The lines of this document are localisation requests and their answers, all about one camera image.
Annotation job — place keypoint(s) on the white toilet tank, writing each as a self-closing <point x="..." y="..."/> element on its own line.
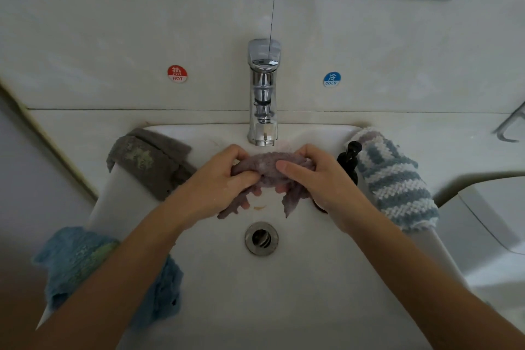
<point x="492" y="239"/>

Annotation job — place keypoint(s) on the blue round sticker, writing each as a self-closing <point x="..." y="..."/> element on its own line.
<point x="331" y="78"/>

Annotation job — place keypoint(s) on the red round sticker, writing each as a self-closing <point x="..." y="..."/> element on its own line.
<point x="177" y="73"/>

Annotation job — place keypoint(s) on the person's right hand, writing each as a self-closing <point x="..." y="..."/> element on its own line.
<point x="328" y="181"/>

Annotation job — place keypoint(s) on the person's left forearm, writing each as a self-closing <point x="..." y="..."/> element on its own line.
<point x="98" y="288"/>

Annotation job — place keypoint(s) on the person's right forearm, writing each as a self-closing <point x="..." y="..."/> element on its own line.
<point x="443" y="288"/>

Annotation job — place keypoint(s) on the brown cloth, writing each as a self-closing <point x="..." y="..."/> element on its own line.
<point x="271" y="169"/>

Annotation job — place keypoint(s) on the white ceramic sink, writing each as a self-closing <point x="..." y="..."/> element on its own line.
<point x="279" y="288"/>

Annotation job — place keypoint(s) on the black pump soap bottle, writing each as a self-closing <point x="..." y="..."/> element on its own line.
<point x="349" y="161"/>

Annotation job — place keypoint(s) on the metal wall shelf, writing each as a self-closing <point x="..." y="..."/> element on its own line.
<point x="510" y="124"/>

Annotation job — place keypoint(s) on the person's left hand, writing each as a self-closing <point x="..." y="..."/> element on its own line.
<point x="209" y="186"/>

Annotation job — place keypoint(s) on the blue stained cloth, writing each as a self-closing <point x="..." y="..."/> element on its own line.
<point x="70" y="259"/>

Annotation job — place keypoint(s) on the metal sink drain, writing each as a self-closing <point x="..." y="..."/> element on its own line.
<point x="261" y="238"/>

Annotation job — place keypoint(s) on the chrome faucet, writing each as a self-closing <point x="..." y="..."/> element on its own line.
<point x="263" y="91"/>

